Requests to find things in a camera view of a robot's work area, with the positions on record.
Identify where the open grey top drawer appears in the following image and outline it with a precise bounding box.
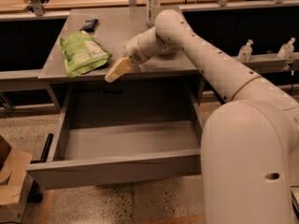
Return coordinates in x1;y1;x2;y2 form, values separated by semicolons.
27;82;201;189

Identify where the small dark snack wrapper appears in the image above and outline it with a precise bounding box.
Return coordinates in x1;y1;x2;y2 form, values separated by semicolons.
80;19;98;32

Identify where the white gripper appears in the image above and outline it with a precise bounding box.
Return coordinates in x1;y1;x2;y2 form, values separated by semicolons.
105;35;149;83

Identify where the clear plastic water bottle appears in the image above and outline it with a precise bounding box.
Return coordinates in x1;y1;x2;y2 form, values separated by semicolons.
146;0;161;27

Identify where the green rice chip bag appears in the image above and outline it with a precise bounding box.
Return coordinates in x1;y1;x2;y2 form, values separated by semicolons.
60;31;112;78

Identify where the clear sanitizer pump bottle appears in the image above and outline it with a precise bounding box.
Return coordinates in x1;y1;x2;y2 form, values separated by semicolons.
237;39;253;62

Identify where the black device at right floor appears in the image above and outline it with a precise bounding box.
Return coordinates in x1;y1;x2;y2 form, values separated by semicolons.
291;186;299;218

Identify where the brown cardboard box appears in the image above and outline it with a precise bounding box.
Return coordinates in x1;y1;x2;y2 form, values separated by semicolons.
0;135;32;224

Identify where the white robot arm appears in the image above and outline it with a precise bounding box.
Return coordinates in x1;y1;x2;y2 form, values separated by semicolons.
105;9;299;224

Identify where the grey cabinet with top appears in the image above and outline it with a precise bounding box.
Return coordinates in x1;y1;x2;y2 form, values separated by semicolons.
39;7;213;117

